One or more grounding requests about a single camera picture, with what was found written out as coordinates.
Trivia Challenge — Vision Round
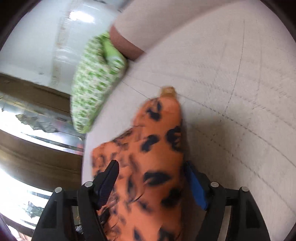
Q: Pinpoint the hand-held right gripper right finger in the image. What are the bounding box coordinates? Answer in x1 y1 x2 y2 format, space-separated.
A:
184 161 271 241

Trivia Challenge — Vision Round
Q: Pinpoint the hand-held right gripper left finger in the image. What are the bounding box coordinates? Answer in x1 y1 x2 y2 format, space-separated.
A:
31 159 120 241

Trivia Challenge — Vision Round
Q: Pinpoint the orange floral garment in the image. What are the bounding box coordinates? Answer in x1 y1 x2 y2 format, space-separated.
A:
91 94 186 241

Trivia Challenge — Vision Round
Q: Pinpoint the green patterned pillow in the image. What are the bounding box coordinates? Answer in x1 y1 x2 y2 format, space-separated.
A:
70 31 129 134

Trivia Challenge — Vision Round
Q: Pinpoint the orange paper tag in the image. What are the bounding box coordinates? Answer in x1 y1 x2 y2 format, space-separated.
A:
160 86 179 97

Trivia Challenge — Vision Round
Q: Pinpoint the pink bolster pillow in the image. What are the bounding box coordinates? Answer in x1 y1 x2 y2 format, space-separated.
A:
109 0 255 62

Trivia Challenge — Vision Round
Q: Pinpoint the wooden window frame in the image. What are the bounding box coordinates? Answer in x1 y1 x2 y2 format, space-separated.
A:
0 72 85 233

